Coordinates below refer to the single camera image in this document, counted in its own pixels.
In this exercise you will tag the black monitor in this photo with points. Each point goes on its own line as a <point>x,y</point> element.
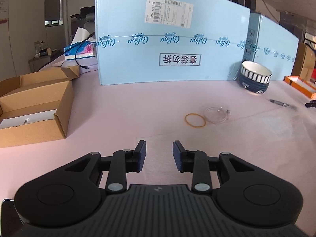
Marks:
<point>87,10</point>

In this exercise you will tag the large light blue carton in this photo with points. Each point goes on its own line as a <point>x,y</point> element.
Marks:
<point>148,61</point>

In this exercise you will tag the grey office chair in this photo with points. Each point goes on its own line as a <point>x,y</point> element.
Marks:
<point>89,26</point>

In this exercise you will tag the dark blue ceramic bowl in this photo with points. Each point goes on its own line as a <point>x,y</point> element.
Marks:
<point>251,87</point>

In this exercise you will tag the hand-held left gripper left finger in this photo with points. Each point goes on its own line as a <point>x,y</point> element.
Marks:
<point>140,155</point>

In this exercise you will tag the blue tissue box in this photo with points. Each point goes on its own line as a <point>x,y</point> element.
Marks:
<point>84,50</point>

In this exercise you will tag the yellow rubber band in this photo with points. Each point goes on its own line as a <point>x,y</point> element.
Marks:
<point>195,114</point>

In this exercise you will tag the striped white ceramic bowl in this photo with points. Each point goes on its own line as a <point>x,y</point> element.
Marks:
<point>254,77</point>

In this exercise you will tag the light blue carton with barcode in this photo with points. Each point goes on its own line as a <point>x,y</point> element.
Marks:
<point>276,44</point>

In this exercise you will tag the brown closed carton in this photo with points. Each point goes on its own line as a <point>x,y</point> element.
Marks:
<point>306,61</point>

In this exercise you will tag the orange box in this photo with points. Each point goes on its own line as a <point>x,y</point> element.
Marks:
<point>296,84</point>

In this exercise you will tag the grey ballpoint pen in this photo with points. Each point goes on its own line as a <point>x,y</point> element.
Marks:
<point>279,102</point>

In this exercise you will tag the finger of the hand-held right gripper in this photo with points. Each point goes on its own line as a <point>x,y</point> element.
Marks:
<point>311,103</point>

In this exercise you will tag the cluttered side table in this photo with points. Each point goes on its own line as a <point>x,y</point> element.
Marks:
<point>44,59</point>

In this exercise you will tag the open brown cardboard box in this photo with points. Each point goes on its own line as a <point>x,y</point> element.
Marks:
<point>61,108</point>

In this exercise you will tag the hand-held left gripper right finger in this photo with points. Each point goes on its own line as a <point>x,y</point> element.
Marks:
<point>177,155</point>

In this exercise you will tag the dark window blind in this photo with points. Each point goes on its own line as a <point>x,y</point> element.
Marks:
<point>53,0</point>

